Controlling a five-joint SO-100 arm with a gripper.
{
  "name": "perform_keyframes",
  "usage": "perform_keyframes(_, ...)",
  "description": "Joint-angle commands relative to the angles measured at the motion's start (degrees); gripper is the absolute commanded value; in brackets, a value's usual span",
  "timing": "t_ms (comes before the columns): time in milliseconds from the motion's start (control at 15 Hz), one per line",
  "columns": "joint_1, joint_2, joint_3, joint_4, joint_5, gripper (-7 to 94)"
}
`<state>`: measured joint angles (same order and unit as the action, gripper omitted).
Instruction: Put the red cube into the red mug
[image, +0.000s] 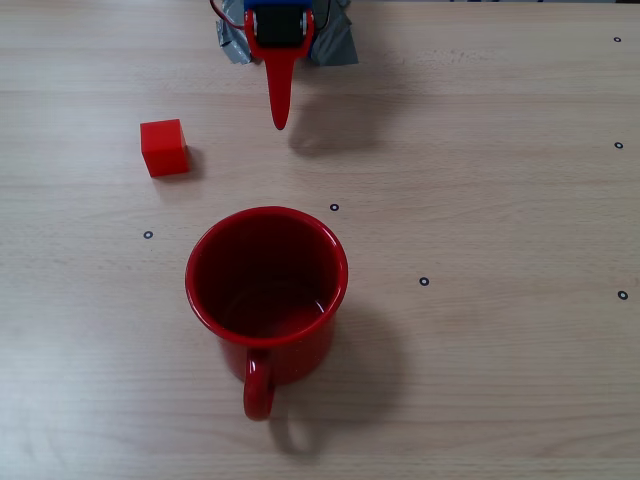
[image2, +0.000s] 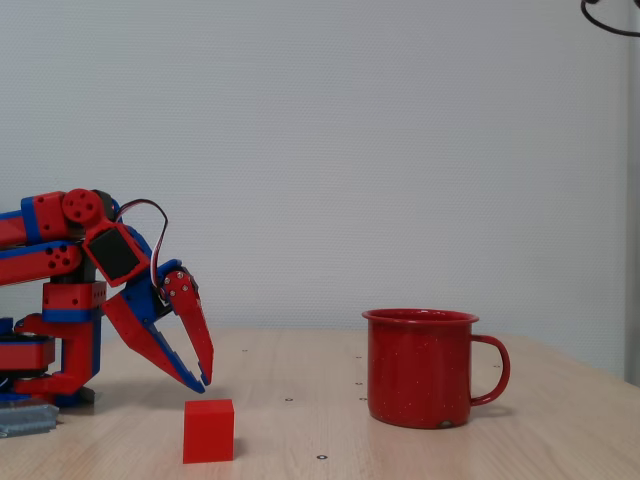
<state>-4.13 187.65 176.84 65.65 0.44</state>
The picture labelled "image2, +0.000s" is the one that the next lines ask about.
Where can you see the red enamel mug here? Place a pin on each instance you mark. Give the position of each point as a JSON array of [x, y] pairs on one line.
[[420, 370]]

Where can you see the red cube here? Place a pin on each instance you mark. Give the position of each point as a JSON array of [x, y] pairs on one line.
[[207, 432]]

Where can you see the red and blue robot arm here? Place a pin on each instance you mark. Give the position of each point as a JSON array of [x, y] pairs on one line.
[[65, 300]]

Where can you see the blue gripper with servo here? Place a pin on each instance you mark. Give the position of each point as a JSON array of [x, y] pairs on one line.
[[141, 300]]

